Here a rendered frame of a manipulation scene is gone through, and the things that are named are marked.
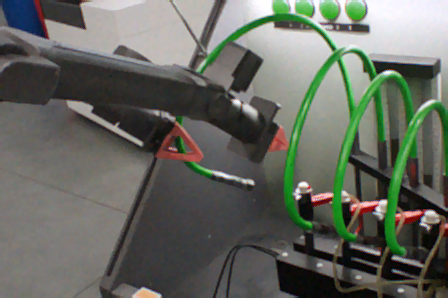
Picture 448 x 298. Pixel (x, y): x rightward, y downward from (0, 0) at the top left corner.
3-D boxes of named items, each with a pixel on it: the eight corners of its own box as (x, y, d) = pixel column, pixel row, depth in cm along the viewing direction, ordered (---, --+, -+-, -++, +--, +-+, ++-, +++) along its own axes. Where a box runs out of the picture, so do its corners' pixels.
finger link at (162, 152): (209, 137, 112) (164, 111, 110) (212, 144, 105) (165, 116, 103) (189, 169, 113) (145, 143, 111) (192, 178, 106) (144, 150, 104)
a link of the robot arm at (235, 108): (183, 108, 96) (201, 119, 92) (205, 70, 96) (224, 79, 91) (214, 126, 100) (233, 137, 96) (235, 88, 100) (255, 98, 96)
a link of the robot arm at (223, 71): (160, 87, 90) (205, 113, 86) (199, 18, 89) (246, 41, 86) (196, 108, 101) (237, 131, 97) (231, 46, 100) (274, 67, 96)
